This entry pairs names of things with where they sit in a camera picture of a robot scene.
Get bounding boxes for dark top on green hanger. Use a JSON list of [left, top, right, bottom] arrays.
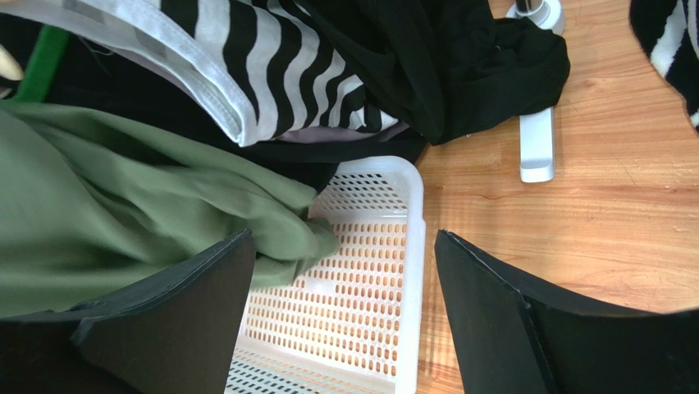
[[9, 25, 70, 103]]

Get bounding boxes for white clothes rack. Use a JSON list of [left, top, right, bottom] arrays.
[[507, 0, 566, 183]]

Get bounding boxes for green tank top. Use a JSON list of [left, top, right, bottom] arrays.
[[1, 103, 339, 317]]

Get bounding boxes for beige wooden hanger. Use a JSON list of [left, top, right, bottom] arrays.
[[1, 46, 25, 99]]

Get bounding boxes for zebra print blanket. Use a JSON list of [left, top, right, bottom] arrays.
[[629, 0, 698, 128]]

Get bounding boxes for black tank top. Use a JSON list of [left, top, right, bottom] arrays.
[[43, 34, 427, 191]]

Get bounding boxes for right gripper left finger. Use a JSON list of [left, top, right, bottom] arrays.
[[1, 231, 256, 393]]

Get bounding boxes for white plastic basket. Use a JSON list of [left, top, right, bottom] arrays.
[[225, 156, 426, 393]]

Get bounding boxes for zebra striped tank top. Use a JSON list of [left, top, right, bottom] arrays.
[[1, 1, 403, 147]]

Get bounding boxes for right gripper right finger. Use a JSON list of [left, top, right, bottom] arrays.
[[434, 231, 698, 393]]

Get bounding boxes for black top on teal hanger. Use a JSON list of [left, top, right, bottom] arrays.
[[303, 1, 570, 145]]

